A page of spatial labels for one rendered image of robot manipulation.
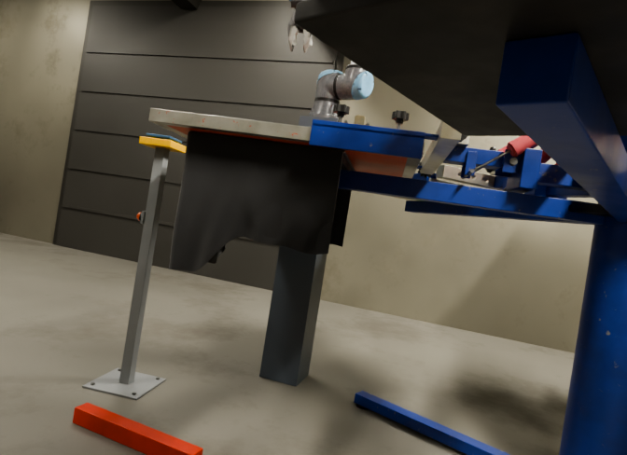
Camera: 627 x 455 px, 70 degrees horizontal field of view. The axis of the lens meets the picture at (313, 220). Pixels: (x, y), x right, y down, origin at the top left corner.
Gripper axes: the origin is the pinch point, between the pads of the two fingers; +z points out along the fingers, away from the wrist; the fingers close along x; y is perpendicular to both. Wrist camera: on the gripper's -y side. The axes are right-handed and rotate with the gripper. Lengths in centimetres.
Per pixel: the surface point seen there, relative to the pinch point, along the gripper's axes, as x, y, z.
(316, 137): -26, -39, 40
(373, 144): -41, -37, 40
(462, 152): -63, -6, 34
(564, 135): -73, -101, 49
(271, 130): -12, -40, 39
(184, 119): 13, -43, 40
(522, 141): -79, -10, 30
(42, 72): 430, 258, -64
